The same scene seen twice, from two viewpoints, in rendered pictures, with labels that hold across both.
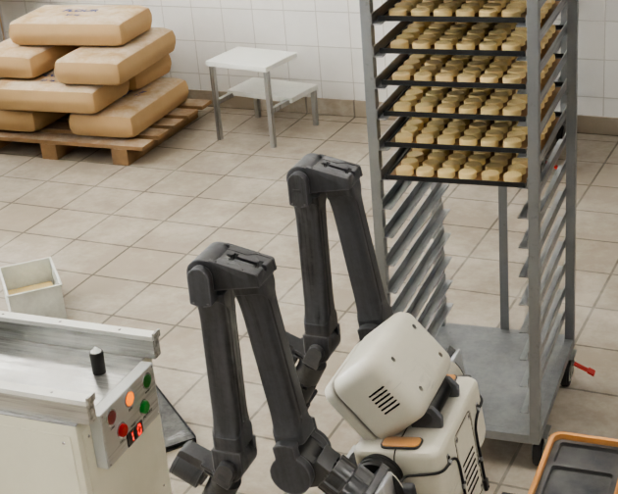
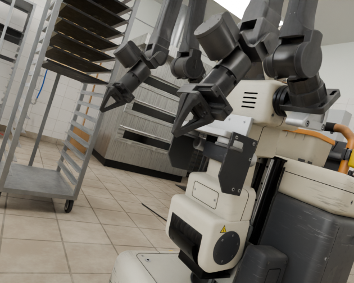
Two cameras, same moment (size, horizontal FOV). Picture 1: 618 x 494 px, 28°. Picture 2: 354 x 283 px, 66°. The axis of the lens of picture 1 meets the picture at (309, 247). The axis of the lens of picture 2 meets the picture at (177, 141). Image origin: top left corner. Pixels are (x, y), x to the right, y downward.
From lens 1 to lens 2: 231 cm
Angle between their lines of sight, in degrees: 61
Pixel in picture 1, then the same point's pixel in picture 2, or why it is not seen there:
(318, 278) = (176, 10)
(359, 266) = (200, 14)
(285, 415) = (312, 13)
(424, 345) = not seen: hidden behind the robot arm
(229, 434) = (277, 10)
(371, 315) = (196, 45)
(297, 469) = (317, 55)
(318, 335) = (164, 46)
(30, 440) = not seen: outside the picture
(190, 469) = (230, 33)
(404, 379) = not seen: hidden behind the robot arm
